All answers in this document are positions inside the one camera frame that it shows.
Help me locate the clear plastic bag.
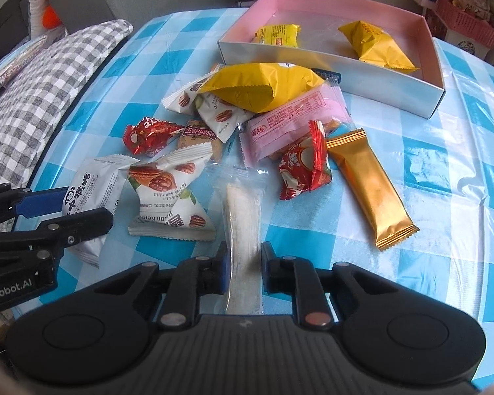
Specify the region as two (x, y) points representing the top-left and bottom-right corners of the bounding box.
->
(0, 35), (48, 91)

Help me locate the small dark blue packet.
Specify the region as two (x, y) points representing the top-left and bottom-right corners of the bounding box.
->
(313, 68), (343, 86)

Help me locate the large white pecan packet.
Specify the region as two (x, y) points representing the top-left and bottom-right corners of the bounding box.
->
(127, 142), (217, 242)

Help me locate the white packet with black print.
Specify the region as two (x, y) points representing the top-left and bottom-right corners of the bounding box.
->
(62, 154), (129, 270)

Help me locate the grey checked cushion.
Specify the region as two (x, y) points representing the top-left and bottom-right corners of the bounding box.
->
(0, 20), (134, 188)

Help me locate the clear packet with white bar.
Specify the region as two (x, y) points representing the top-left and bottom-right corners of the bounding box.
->
(208, 162), (269, 317)

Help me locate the pink-lined white cardboard box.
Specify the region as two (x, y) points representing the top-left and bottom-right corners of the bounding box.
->
(217, 0), (445, 119)

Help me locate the plain yellow snack packet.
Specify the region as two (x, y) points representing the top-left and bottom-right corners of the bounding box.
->
(338, 20), (421, 75)

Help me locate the gold bar packet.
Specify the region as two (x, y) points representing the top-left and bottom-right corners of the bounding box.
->
(326, 129), (420, 251)

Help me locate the large yellow snack packet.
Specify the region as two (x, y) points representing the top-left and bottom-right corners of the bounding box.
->
(200, 63), (326, 114)

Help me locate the clear biscuit packet maroon label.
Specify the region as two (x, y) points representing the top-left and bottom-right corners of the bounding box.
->
(177, 120), (226, 162)

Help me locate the blue checked tablecloth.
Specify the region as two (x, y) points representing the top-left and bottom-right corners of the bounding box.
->
(12, 6), (494, 395)

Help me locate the orange and white plush toy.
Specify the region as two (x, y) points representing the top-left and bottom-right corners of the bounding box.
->
(27, 0), (67, 36)

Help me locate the yellow packet with red label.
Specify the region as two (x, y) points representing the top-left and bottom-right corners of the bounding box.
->
(253, 24), (301, 49)

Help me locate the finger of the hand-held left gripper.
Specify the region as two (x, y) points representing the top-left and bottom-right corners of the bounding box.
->
(0, 208), (114, 274)
(0, 185), (69, 231)

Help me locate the red snack packet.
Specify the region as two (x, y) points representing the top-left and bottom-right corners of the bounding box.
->
(123, 117), (186, 158)
(278, 120), (333, 201)

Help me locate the pink plastic basket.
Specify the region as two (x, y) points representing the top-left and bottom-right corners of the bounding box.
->
(436, 0), (494, 49)

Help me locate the orange cracker packet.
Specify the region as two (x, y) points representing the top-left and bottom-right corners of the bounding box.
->
(239, 80), (352, 169)

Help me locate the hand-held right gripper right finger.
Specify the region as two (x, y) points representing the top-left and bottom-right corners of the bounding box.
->
(260, 241), (423, 330)

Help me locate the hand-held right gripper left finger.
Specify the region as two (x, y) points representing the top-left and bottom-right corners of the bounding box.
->
(72, 241), (232, 330)

